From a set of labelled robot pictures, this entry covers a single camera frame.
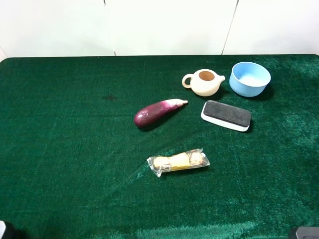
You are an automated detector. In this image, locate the green velvet tablecloth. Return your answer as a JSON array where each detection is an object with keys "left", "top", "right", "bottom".
[{"left": 0, "top": 54, "right": 319, "bottom": 239}]

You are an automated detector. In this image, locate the grey object bottom right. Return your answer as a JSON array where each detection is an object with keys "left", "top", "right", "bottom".
[{"left": 288, "top": 227, "right": 319, "bottom": 239}]

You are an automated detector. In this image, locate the cream ceramic teapot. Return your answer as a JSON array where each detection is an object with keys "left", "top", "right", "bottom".
[{"left": 182, "top": 69, "right": 225, "bottom": 97}]

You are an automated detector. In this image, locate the black and white eraser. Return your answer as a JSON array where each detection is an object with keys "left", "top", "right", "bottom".
[{"left": 201, "top": 100, "right": 252, "bottom": 132}]

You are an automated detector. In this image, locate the light blue bowl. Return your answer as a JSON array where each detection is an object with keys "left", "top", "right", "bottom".
[{"left": 229, "top": 62, "right": 271, "bottom": 97}]

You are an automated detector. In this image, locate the wrapped biscuit packet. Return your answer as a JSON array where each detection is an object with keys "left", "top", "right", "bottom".
[{"left": 147, "top": 148, "right": 210, "bottom": 177}]

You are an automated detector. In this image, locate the purple eggplant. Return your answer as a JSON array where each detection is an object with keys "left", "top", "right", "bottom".
[{"left": 134, "top": 99, "right": 188, "bottom": 127}]

